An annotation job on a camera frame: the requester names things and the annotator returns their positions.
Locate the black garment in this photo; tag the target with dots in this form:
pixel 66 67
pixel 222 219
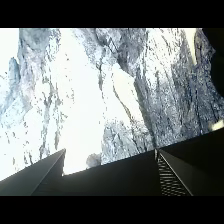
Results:
pixel 113 178

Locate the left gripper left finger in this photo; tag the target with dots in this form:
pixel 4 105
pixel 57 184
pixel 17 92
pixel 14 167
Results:
pixel 31 181

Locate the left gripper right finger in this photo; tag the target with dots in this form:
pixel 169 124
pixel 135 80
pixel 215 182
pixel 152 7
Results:
pixel 186 181

